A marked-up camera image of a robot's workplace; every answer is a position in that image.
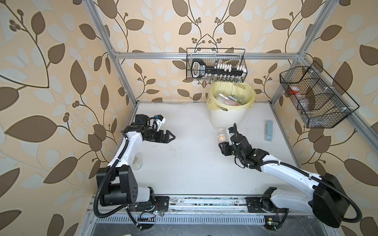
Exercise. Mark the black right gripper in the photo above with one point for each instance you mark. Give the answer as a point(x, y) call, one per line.
point(224, 148)

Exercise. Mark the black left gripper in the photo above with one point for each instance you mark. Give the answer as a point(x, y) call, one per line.
point(167, 133)

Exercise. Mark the tea bottle yellow white label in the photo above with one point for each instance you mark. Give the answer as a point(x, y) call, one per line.
point(221, 135)

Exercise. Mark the clear bottle green red neck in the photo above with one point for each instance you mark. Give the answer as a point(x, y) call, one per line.
point(240, 99)

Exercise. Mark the clear bottle red cap red print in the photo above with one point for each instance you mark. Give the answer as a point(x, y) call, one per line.
point(227, 100)

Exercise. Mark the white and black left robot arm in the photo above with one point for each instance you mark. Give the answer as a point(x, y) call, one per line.
point(117, 186)

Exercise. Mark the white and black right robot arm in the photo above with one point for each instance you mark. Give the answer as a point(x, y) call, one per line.
point(321, 195)

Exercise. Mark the white ribbed waste bin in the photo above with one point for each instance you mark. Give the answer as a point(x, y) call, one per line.
point(225, 117)

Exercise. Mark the yellow bin liner bag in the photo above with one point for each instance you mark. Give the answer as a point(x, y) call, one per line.
point(243, 90)

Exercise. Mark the black rack of white vials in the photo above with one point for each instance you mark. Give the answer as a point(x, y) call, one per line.
point(200, 69)

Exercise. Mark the red capped item in basket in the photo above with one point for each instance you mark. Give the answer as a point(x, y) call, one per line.
point(293, 90)

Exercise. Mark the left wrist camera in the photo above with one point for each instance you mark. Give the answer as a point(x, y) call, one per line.
point(155, 122)

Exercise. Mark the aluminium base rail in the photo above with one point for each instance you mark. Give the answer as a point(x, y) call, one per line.
point(206, 215)

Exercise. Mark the black wire basket back wall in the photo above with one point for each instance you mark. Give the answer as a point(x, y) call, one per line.
point(231, 56)

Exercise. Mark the black wire basket wall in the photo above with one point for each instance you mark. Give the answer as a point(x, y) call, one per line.
point(231, 56)
point(322, 101)

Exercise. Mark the black wire basket right wall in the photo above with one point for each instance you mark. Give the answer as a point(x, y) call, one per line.
point(322, 101)

